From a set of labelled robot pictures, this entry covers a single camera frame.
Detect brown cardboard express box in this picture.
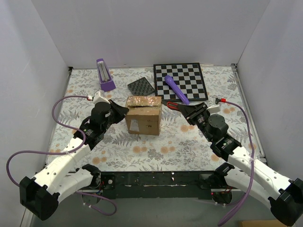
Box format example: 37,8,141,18
125,96,162,136

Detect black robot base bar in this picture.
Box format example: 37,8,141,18
82,164,232,199

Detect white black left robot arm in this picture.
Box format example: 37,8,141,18
19,100,129,220

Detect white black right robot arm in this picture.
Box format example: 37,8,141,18
174,103,303,227

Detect grey studded building plate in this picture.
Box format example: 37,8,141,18
127,77,155,96

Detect purple capped clear bottle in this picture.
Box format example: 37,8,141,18
96,59,116,92

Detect black white chessboard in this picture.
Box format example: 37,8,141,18
153,62,208,102

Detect purple toy microphone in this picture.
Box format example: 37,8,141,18
164,75,190,105

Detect brown cardboard boxes on floor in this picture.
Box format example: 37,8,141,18
238,220,287,227

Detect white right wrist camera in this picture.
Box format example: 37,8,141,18
207,97,226,114

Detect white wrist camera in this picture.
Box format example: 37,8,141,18
207,97,226,114
87,90,110,105

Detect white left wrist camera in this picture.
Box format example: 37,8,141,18
87,90,110,105

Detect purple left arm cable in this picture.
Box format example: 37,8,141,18
6,96,117,216

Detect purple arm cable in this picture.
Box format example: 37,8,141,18
217,100,255,227
6,96,117,216

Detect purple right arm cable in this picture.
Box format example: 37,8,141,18
217,100,255,227

